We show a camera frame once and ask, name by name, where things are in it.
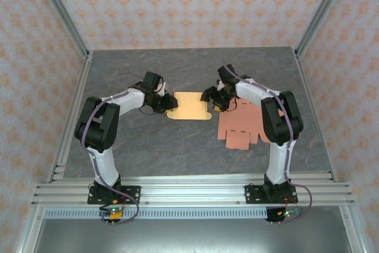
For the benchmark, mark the yellow cardboard paper box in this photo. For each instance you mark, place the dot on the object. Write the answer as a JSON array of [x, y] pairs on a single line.
[[191, 106]]

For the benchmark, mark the pink cardboard paper box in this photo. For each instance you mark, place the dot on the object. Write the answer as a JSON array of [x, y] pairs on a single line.
[[240, 128]]

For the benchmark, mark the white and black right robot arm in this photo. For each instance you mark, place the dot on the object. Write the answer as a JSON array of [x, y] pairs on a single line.
[[275, 122]]

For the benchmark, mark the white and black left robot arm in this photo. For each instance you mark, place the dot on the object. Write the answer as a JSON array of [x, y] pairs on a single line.
[[130, 106]]

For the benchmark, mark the small circuit board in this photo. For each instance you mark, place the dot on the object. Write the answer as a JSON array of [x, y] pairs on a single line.
[[114, 213], [288, 213]]

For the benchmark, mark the grey metal panel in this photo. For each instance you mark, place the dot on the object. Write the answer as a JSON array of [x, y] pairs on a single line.
[[192, 235]]

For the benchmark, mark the aluminium table side rail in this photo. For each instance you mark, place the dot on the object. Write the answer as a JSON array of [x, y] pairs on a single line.
[[75, 102], [314, 102]]

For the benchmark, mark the aluminium mounting rail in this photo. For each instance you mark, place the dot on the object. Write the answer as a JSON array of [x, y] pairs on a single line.
[[192, 193]]

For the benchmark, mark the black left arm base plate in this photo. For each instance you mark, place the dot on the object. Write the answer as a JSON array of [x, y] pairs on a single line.
[[133, 193]]

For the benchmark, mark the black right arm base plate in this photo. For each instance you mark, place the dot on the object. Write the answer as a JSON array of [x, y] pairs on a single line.
[[254, 193]]

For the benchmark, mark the aluminium frame post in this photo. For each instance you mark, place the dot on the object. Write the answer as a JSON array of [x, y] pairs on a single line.
[[62, 13], [322, 13]]

